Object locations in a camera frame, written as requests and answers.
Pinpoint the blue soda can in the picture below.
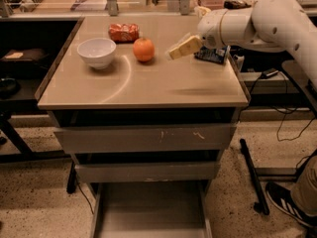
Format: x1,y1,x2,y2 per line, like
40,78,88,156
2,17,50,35
194,46,230,64

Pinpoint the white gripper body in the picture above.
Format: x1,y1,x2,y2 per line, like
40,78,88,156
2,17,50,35
197,9,227,49

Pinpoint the black white sneaker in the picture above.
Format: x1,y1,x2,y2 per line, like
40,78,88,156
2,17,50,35
265,181,317,228

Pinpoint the khaki trouser leg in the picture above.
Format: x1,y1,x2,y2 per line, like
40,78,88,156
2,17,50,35
291,157,317,217

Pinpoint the grey top drawer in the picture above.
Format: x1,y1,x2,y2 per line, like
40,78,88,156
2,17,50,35
54,123,236,154

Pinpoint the open grey bottom drawer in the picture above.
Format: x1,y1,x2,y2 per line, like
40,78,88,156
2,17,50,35
89,181,213,238

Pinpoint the black cable on floor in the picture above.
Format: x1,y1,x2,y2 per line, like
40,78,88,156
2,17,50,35
270,106,316,143

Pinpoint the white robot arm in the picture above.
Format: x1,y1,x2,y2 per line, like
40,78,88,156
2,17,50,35
166,0,317,87

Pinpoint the grey drawer cabinet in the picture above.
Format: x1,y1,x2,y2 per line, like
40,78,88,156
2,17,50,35
34,15,251,193

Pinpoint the grey middle drawer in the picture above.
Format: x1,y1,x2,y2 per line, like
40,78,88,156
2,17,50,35
75,162,220,182

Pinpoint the black power adapter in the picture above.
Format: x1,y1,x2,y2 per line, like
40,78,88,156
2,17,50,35
261,68,278,79

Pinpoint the orange chip bag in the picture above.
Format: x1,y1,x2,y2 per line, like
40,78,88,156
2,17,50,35
108,24,140,43

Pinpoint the orange fruit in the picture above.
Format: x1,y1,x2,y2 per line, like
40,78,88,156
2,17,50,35
133,38,155,62

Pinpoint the white bowl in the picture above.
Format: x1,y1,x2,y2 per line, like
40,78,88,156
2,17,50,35
77,38,117,69

